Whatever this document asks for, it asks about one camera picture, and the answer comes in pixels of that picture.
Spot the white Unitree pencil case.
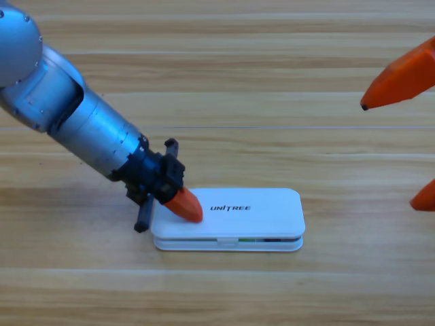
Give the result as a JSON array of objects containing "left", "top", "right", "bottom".
[{"left": 150, "top": 187, "right": 306, "bottom": 252}]

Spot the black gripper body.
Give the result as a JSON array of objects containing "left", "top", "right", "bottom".
[{"left": 118, "top": 137, "right": 186, "bottom": 234}]

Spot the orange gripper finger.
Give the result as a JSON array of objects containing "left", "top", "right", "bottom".
[
  {"left": 162, "top": 186, "right": 204, "bottom": 224},
  {"left": 360, "top": 35, "right": 435, "bottom": 111},
  {"left": 409, "top": 179, "right": 435, "bottom": 213}
]

